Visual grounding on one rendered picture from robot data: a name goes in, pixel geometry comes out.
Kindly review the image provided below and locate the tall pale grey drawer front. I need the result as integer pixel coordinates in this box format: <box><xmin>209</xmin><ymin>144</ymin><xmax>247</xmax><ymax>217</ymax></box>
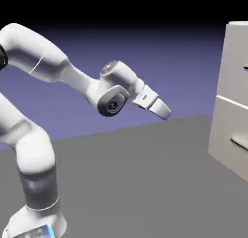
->
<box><xmin>216</xmin><ymin>23</ymin><xmax>248</xmax><ymax>105</ymax></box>

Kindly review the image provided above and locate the pale grey cabinet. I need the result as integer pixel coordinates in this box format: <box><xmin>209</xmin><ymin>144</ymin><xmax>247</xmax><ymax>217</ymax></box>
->
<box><xmin>207</xmin><ymin>20</ymin><xmax>248</xmax><ymax>182</ymax></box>

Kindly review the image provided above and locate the short pale grey drawer front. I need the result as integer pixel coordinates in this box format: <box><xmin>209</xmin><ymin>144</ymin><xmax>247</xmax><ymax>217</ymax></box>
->
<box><xmin>207</xmin><ymin>96</ymin><xmax>248</xmax><ymax>181</ymax></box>

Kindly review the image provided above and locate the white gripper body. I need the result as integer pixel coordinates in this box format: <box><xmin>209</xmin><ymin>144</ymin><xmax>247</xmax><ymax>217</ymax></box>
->
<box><xmin>148</xmin><ymin>97</ymin><xmax>172</xmax><ymax>120</ymax></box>

